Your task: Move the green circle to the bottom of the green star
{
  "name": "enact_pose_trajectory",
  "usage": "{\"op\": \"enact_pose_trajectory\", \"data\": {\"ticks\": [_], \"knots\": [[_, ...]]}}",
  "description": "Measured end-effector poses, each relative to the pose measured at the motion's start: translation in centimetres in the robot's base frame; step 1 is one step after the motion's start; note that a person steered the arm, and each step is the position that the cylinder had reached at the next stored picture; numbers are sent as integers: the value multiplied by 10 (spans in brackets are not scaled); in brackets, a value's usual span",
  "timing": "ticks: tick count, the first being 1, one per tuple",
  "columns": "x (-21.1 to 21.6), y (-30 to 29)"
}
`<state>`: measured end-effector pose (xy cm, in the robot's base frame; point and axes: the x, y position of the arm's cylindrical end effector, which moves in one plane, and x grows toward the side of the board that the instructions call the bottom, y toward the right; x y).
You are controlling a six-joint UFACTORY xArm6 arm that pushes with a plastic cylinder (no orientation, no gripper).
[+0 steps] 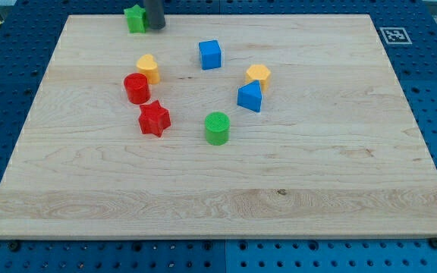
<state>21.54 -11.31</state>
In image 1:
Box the wooden board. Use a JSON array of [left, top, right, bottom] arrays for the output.
[[0, 14, 437, 240]]

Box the white fiducial marker tag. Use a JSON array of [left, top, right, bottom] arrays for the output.
[[379, 27, 412, 45]]

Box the yellow hexagon block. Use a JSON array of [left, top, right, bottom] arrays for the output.
[[245, 64, 272, 93]]

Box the green cylinder block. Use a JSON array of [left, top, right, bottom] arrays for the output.
[[204, 111, 230, 146]]

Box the blue cube block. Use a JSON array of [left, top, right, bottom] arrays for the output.
[[198, 40, 222, 70]]

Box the blue triangle block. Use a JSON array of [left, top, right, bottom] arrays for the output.
[[237, 80, 263, 112]]

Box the green star block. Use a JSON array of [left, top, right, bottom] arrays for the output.
[[124, 5, 147, 33]]

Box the red star block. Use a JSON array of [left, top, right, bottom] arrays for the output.
[[138, 100, 171, 137]]

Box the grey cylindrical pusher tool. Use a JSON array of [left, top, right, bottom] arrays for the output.
[[143, 0, 166, 30]]

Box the red cylinder block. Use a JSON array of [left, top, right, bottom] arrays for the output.
[[124, 73, 151, 104]]

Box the yellow heart block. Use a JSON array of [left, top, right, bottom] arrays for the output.
[[136, 54, 161, 84]]

